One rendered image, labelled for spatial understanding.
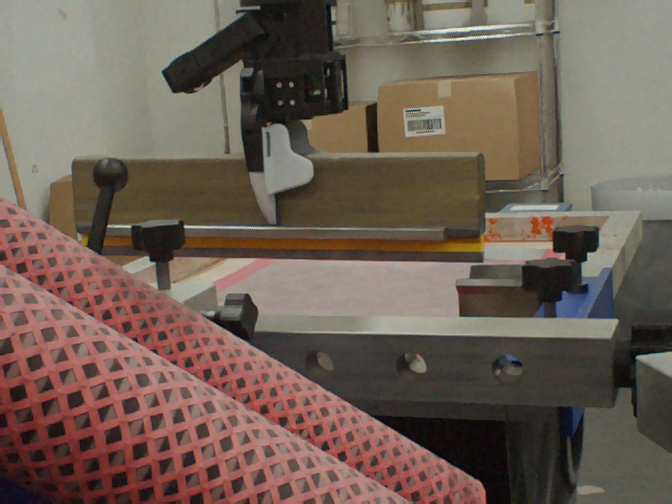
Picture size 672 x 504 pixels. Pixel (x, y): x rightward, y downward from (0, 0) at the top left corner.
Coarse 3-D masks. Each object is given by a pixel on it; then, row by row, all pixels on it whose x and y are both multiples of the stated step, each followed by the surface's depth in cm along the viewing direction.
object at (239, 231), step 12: (108, 228) 118; (120, 228) 118; (192, 228) 116; (204, 228) 115; (216, 228) 115; (228, 228) 115; (240, 228) 114; (252, 228) 114; (264, 228) 113; (276, 228) 113; (288, 228) 113; (300, 228) 112; (312, 228) 112; (324, 228) 112; (336, 228) 111; (348, 228) 111; (360, 228) 111; (372, 228) 110; (384, 228) 110; (396, 228) 110; (408, 228) 109; (420, 228) 109; (432, 228) 109; (444, 228) 109
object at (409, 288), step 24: (408, 264) 155; (432, 264) 154; (456, 264) 153; (480, 264) 152; (504, 264) 151; (384, 288) 142; (408, 288) 141; (432, 288) 140; (336, 312) 131; (360, 312) 130; (384, 312) 130; (408, 312) 129; (432, 312) 128; (456, 312) 127
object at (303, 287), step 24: (264, 264) 162; (288, 264) 161; (312, 264) 160; (336, 264) 159; (360, 264) 157; (384, 264) 156; (216, 288) 149; (240, 288) 147; (264, 288) 146; (288, 288) 145; (312, 288) 144; (336, 288) 144; (360, 288) 143; (264, 312) 133; (288, 312) 133; (312, 312) 132
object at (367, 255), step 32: (192, 256) 119; (224, 256) 118; (256, 256) 117; (288, 256) 116; (320, 256) 115; (352, 256) 114; (384, 256) 113; (416, 256) 112; (448, 256) 111; (480, 256) 110
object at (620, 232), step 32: (512, 224) 166; (544, 224) 164; (576, 224) 163; (608, 224) 154; (640, 224) 162; (608, 256) 134; (416, 416) 95; (448, 416) 94; (480, 416) 93; (512, 416) 92; (544, 416) 91
